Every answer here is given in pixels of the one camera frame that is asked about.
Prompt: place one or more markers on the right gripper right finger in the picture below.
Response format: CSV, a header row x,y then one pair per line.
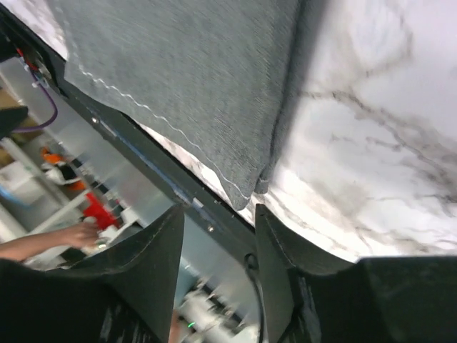
x,y
309,295

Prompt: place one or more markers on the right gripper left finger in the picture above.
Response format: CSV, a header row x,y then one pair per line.
x,y
122,294

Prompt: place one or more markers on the grey cloth napkin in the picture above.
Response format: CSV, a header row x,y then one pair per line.
x,y
215,77

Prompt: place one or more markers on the person's forearm in background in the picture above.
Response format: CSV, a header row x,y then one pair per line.
x,y
78,236

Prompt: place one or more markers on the red box in background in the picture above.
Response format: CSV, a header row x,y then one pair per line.
x,y
96,210

